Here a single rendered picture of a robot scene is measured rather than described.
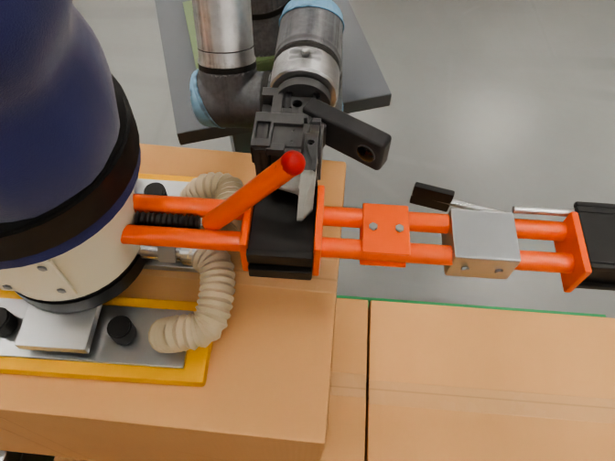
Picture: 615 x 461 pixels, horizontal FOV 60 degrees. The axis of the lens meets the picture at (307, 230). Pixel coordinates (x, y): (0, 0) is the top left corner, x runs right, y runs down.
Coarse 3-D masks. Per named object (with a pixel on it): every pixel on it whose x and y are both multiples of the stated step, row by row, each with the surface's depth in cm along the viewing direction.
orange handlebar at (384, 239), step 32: (128, 224) 57; (352, 224) 59; (384, 224) 57; (416, 224) 58; (448, 224) 58; (544, 224) 58; (352, 256) 57; (384, 256) 56; (416, 256) 56; (448, 256) 56; (544, 256) 56
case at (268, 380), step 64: (256, 320) 66; (320, 320) 66; (0, 384) 62; (64, 384) 62; (128, 384) 62; (256, 384) 62; (320, 384) 62; (0, 448) 92; (64, 448) 84; (128, 448) 77; (192, 448) 71; (256, 448) 66; (320, 448) 61
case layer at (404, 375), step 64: (384, 320) 117; (448, 320) 117; (512, 320) 117; (576, 320) 117; (384, 384) 110; (448, 384) 110; (512, 384) 110; (576, 384) 110; (384, 448) 103; (448, 448) 103; (512, 448) 103; (576, 448) 103
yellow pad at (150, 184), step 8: (144, 176) 75; (152, 176) 75; (160, 176) 75; (168, 176) 75; (176, 176) 75; (136, 184) 74; (144, 184) 74; (152, 184) 71; (160, 184) 71; (168, 184) 74; (176, 184) 74; (184, 184) 74; (136, 192) 73; (144, 192) 70; (152, 192) 70; (160, 192) 70; (168, 192) 73; (176, 192) 73
